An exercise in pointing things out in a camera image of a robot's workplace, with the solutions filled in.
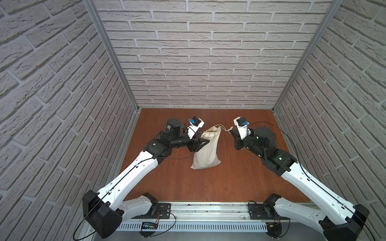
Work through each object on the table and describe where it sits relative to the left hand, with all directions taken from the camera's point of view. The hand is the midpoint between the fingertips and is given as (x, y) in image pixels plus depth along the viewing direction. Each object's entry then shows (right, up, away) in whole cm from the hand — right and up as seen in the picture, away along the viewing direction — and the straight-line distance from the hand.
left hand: (203, 132), depth 70 cm
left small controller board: (-27, -47, +3) cm, 54 cm away
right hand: (+12, +1, 0) cm, 12 cm away
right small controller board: (+34, -46, -1) cm, 57 cm away
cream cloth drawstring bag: (+3, -13, +8) cm, 15 cm away
